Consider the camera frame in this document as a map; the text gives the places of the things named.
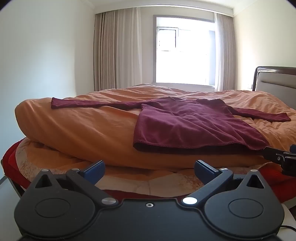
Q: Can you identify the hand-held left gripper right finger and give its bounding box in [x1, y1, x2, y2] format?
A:
[181, 159, 270, 207]

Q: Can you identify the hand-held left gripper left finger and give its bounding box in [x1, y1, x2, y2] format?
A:
[29, 161, 118, 207]

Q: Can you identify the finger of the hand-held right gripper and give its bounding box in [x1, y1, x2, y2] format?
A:
[261, 146, 289, 165]

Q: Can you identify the maroon long-sleeve sweater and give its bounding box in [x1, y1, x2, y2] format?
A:
[51, 96, 291, 154]

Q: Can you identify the orange duvet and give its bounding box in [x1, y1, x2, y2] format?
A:
[14, 83, 296, 173]

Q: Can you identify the padded bed headboard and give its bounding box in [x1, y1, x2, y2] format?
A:
[252, 66, 296, 93]

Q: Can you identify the red blanket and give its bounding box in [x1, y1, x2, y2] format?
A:
[1, 139, 296, 205]

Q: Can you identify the narrow beige curtain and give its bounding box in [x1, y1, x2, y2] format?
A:
[213, 11, 237, 92]

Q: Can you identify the window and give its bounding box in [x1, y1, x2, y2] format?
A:
[153, 15, 217, 87]

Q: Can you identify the wide beige curtain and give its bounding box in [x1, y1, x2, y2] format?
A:
[93, 6, 155, 92]

